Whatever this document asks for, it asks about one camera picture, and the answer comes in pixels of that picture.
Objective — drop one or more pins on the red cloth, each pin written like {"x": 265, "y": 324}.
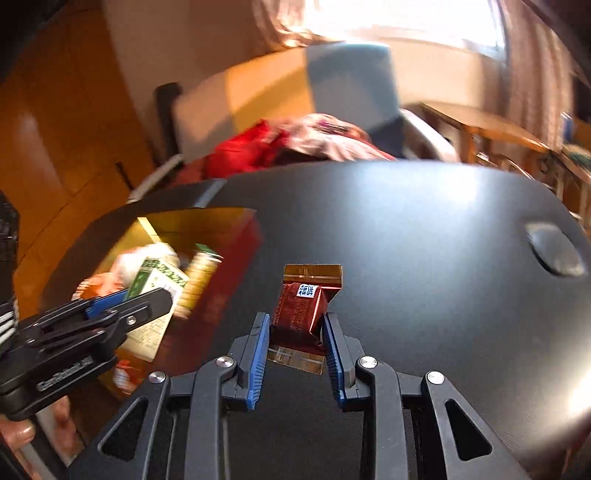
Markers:
{"x": 240, "y": 147}

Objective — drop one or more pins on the green-edged cracker packet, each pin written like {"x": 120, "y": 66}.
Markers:
{"x": 159, "y": 277}
{"x": 198, "y": 281}

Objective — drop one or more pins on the beige patterned curtain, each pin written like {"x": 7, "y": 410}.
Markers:
{"x": 540, "y": 69}

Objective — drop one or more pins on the pink-beige cloth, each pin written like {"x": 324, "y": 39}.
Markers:
{"x": 332, "y": 138}

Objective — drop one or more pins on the person's left hand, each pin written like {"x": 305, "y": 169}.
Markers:
{"x": 18, "y": 434}

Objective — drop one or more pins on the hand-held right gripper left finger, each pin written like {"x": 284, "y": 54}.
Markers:
{"x": 258, "y": 360}

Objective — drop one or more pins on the grey table grommet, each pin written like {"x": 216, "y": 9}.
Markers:
{"x": 554, "y": 249}

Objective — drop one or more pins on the white bar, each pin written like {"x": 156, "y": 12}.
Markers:
{"x": 154, "y": 177}

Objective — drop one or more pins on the grey-blue armchair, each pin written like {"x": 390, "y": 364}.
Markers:
{"x": 346, "y": 78}

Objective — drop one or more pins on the dark red snack packet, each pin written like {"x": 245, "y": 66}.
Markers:
{"x": 300, "y": 307}

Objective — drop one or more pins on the wooden wardrobe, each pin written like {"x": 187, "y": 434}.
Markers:
{"x": 69, "y": 138}

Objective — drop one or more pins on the wooden side table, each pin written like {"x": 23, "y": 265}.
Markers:
{"x": 485, "y": 122}

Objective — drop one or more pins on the gold-lined container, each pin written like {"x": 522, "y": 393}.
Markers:
{"x": 231, "y": 258}

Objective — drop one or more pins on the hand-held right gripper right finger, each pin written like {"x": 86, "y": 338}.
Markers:
{"x": 334, "y": 360}

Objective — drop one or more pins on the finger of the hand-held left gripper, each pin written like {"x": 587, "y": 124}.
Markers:
{"x": 147, "y": 307}
{"x": 108, "y": 302}

